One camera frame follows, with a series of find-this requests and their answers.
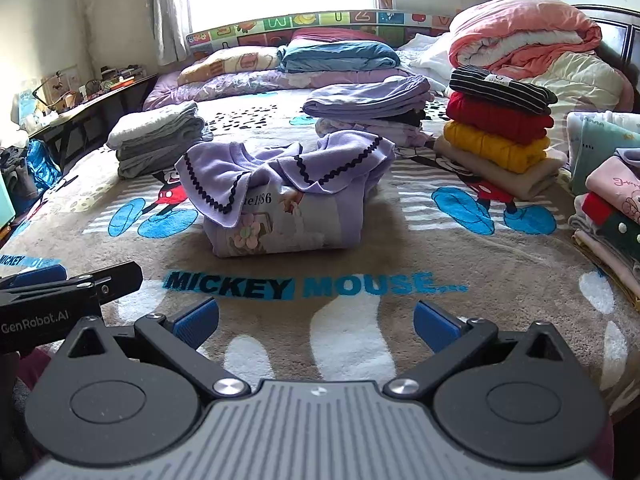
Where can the beige folded sweater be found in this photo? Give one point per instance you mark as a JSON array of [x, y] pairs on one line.
[[510, 175]]

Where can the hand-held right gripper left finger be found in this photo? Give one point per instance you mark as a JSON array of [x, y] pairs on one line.
[[197, 322]]

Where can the white bedding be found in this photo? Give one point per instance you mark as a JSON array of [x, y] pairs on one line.
[[430, 60]]

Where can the pink printed folded garment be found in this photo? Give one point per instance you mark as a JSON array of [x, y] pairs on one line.
[[617, 187]]

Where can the blue plastic bag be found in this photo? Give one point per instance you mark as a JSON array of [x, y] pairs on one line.
[[42, 165]]

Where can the colourful alphabet play mat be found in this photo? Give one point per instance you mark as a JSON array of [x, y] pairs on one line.
[[280, 22]]

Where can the cartoon mouse printed blanket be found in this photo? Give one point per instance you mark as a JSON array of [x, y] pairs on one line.
[[375, 250]]

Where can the pile of desk clutter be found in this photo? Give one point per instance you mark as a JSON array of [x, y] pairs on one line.
[[65, 92]]

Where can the white curtain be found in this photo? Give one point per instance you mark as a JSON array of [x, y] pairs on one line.
[[170, 10]]

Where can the purple sweatshirt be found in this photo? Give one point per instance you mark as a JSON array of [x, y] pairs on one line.
[[300, 220]]

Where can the cartoon print pillow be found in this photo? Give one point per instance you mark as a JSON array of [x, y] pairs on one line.
[[225, 65]]

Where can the blue folded quilt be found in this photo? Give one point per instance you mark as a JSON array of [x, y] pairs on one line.
[[335, 56]]

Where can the black striped folded sweater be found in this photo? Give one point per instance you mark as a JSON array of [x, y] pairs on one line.
[[500, 87]]

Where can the stack of grey folded clothes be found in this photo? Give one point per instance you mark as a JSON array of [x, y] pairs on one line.
[[155, 135]]

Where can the white floral folded garment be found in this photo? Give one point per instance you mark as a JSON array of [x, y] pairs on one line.
[[370, 130]]

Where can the red and green knit garment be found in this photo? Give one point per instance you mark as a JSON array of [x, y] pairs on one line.
[[615, 227]]

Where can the black folded garment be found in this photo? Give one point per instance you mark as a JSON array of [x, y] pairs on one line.
[[416, 117]]

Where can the yellow folded sweater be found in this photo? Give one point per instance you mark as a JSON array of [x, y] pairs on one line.
[[495, 147]]

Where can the dark side desk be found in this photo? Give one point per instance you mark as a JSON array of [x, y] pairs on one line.
[[85, 110]]

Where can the cream quilt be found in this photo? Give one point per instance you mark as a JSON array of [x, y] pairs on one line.
[[585, 80]]

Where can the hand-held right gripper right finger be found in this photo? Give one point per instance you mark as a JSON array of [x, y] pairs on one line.
[[435, 326]]

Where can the dark wooden headboard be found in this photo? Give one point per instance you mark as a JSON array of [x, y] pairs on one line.
[[620, 35]]

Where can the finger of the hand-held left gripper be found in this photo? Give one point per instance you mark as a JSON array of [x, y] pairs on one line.
[[117, 280], [40, 275]]

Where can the teal box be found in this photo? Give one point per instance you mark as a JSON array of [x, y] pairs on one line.
[[6, 205]]

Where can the lavender folded garment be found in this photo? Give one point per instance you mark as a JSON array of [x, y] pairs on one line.
[[365, 95]]

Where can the person's maroon garment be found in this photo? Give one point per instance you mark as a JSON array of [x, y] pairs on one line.
[[37, 360]]

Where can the magenta folded blanket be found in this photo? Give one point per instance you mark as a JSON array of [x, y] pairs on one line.
[[340, 35]]

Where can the purple floral quilt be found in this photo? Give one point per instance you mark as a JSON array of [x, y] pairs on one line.
[[225, 87]]

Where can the pink folded quilt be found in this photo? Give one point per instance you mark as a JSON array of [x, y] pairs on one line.
[[520, 30]]

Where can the pile of bags and clothes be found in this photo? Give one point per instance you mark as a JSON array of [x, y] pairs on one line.
[[15, 170]]

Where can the mint printed folded garment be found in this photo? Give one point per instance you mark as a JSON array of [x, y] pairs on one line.
[[595, 140]]

